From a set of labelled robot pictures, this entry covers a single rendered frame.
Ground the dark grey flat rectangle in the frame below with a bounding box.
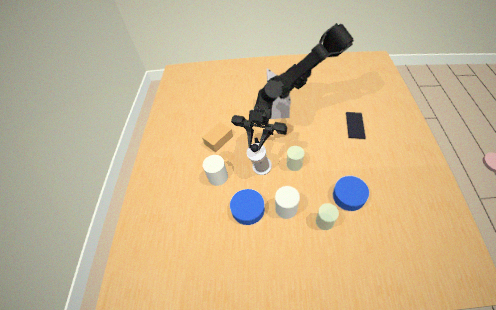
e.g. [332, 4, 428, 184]
[346, 112, 365, 139]

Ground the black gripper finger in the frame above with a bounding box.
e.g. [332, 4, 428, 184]
[243, 125, 254, 149]
[258, 129, 274, 150]

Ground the dark blue short cylinder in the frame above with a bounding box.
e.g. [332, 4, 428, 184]
[230, 189, 265, 225]
[332, 176, 369, 211]

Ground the grey cylinder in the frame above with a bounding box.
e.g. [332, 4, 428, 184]
[275, 186, 300, 219]
[202, 155, 228, 186]

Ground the brown box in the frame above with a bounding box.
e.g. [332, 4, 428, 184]
[202, 122, 233, 152]

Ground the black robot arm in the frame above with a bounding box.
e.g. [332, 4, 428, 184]
[249, 23, 354, 122]

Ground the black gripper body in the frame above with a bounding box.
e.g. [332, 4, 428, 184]
[231, 102, 287, 135]

